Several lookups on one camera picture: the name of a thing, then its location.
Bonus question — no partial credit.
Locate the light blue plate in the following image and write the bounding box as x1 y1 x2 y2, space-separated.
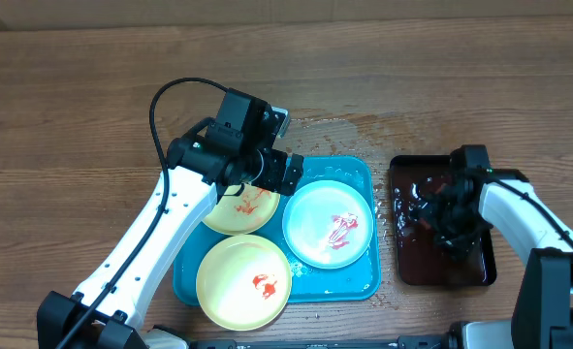
282 180 373 270

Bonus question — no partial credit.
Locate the red black sponge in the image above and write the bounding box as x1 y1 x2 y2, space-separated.
419 183 454 232

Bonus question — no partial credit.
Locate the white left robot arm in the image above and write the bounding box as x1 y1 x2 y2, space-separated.
37 88 303 348

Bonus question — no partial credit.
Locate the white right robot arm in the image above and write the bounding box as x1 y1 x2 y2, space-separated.
414 144 573 348

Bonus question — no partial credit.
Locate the black water tray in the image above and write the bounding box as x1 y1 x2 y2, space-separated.
389 155 497 288

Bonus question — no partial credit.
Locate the yellow plate far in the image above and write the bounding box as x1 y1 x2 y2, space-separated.
203 185 280 236

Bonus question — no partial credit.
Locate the yellow plate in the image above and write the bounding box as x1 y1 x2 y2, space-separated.
203 185 280 236
196 235 293 332

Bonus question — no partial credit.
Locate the yellow plate near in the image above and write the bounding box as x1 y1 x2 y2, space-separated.
196 235 293 332

